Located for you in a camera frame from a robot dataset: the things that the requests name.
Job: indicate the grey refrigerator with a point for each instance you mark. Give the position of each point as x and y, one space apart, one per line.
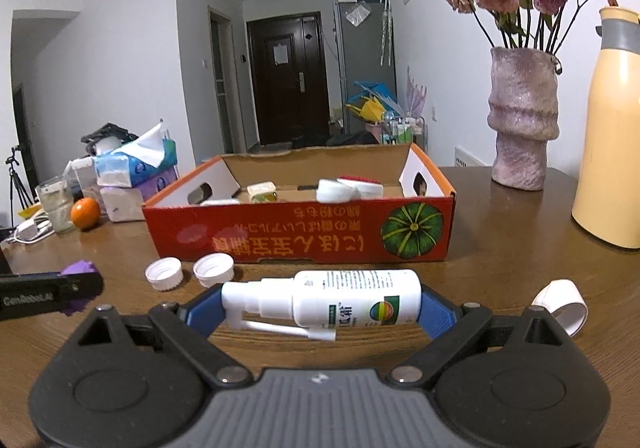
362 53

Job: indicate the pink textured vase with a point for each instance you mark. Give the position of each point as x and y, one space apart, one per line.
522 128

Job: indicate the white spray bottle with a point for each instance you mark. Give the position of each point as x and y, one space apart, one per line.
350 295

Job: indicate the hanging folded umbrella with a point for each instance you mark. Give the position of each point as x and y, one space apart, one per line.
385 33

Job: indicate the purple plastic piece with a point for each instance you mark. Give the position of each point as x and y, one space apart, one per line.
80 268

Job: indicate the purple tissue pack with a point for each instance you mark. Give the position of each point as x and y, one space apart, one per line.
160 183

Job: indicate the orange cardboard box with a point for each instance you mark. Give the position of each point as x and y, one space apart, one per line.
300 228

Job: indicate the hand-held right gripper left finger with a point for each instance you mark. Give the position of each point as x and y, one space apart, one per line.
202 315

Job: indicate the black tripod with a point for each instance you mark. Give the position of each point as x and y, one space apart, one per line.
17 178

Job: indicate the orange fruit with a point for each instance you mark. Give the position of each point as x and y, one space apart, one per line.
85 213

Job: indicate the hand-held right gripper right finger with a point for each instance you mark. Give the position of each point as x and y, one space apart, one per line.
440 315

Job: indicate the yellow thermos jug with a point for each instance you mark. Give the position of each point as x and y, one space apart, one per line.
607 153

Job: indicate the purple feather decoration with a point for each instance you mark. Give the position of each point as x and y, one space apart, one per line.
416 96

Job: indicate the clear glass cup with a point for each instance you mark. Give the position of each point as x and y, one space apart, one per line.
56 208

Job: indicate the white paper notice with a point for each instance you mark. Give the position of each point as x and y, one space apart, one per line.
281 54

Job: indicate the dark brown entrance door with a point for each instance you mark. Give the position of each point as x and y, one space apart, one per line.
287 88

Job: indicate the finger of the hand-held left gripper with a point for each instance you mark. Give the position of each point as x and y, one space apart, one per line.
85 288

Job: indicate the side door frame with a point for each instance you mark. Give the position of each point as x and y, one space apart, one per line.
220 78

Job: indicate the clear plastic bag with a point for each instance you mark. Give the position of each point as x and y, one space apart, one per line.
357 14

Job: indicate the white bottle cap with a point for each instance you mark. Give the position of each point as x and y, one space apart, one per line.
164 274
214 270

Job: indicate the white paper roll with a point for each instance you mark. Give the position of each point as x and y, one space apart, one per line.
106 147

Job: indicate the black cloth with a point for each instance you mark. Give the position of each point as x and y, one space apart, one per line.
345 139

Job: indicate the blue tissue pack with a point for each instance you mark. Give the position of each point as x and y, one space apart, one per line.
125 163

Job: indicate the white power adapter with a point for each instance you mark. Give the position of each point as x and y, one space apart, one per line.
30 230

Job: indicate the black folded holder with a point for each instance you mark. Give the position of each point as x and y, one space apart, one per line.
107 132

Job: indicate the clear plastic storage container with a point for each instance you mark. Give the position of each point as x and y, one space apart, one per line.
82 178

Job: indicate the white tissue pack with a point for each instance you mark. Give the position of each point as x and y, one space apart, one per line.
122 205

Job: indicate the white tape roll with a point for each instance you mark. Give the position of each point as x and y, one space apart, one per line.
562 310

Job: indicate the white round lid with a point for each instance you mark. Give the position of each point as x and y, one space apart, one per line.
220 201

